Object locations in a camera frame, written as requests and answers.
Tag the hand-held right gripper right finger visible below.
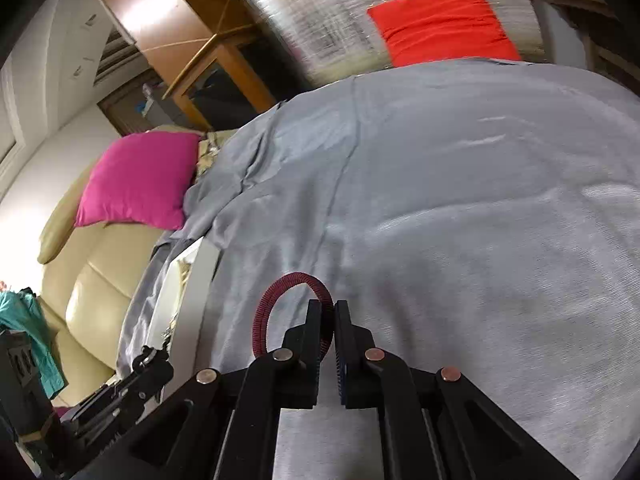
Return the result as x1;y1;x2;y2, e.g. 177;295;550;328
335;300;579;480

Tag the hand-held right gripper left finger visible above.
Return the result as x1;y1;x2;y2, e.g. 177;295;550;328
75;300;323;480

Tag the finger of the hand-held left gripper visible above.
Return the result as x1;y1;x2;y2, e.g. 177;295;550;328
65;345;175;443

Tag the maroon hair tie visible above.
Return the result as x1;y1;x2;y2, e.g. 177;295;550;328
252;272;335;361

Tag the teal cloth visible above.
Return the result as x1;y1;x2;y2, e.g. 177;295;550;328
0;287;66;401

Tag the beige leather sofa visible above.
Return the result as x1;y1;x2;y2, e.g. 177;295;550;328
37;127;211;406

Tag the pink cushion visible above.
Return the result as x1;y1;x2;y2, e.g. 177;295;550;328
75;132;203;231

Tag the grey blanket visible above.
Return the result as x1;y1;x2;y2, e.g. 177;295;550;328
117;57;640;480

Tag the patterned beige cloth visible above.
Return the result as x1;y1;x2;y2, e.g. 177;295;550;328
196;130;241;178

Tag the brown woven panel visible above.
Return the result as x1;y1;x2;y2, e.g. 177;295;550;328
97;76;172;137

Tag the wooden side table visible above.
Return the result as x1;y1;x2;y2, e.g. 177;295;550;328
162;0;279;131

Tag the silver foil panel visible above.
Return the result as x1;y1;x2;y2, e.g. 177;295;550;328
245;0;548;86

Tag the small red cushion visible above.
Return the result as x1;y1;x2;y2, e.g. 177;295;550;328
366;0;521;68

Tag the wooden cabinet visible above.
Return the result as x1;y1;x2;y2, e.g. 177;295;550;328
82;0;236;56

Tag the wooden shelf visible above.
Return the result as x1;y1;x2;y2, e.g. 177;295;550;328
520;0;640;92

